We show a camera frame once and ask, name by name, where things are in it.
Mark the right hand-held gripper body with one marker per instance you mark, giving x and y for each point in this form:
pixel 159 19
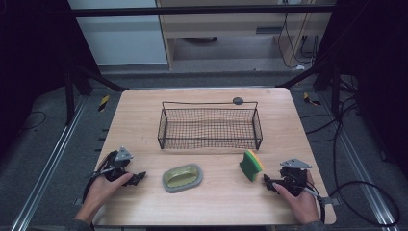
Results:
pixel 293 178

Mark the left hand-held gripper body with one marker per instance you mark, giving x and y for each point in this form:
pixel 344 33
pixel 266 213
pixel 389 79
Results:
pixel 117 163

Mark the green and yellow sponge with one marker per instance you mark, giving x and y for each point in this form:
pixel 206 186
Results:
pixel 249 166

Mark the grey soap dish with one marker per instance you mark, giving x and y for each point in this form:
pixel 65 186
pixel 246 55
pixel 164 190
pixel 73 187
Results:
pixel 183 178

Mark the person's right hand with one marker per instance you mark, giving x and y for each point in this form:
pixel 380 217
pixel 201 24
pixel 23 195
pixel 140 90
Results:
pixel 304 207

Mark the person's left hand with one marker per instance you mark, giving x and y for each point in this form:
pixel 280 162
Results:
pixel 99 192

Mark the yellow black striped marker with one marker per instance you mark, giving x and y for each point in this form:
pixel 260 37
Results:
pixel 103 102
pixel 310 99

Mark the black metal stand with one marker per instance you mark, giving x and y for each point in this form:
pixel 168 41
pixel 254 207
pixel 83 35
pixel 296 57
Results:
pixel 335 93
pixel 69 96

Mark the grey round disc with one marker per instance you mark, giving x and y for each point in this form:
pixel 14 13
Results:
pixel 238 100

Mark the white cabinet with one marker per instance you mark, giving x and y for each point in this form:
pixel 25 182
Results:
pixel 122 41

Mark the black curtain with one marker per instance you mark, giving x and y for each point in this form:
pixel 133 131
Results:
pixel 32 64
pixel 378 80

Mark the grey metal table bracket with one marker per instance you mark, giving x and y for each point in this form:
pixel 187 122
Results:
pixel 78 201
pixel 330 201

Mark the aluminium floor rail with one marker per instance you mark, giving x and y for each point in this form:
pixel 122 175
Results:
pixel 48 166
pixel 362 173

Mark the black horizontal frame bar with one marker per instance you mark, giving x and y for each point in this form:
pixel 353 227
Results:
pixel 192 11

